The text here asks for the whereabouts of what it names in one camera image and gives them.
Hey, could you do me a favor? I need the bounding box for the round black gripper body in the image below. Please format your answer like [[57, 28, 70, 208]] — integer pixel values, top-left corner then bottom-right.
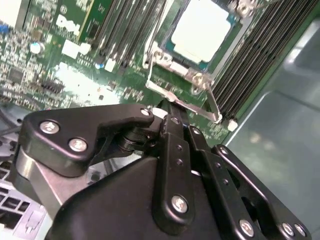
[[48, 156, 236, 240]]

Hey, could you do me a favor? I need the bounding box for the silver green CPU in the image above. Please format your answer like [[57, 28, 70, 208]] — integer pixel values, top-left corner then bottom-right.
[[171, 0, 238, 71]]

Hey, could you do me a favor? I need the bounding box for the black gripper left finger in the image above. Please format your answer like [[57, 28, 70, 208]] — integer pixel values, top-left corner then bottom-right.
[[11, 100, 196, 236]]

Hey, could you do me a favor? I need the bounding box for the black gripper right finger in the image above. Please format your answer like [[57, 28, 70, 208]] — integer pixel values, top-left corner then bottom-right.
[[184, 124, 313, 240]]

